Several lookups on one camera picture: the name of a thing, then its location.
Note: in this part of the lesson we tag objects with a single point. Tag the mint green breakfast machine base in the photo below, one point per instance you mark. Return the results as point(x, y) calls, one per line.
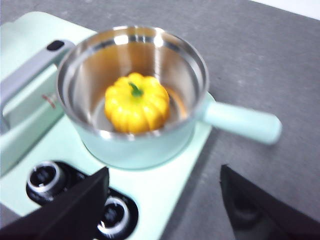
point(160, 190)

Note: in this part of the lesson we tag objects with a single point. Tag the silver control knob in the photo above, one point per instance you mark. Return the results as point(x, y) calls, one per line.
point(46, 178)
point(116, 217)

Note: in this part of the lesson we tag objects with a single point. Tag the yellow pumpkin with green stem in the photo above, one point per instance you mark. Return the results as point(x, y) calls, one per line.
point(137, 107)

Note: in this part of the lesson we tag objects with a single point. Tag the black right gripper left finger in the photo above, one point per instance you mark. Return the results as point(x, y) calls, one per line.
point(70, 212)

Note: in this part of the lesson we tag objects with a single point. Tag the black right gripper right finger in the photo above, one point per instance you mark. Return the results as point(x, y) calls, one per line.
point(262, 212)

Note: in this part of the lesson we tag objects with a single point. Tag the mint green hinged griddle cover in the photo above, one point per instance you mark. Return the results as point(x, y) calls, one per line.
point(22, 32)

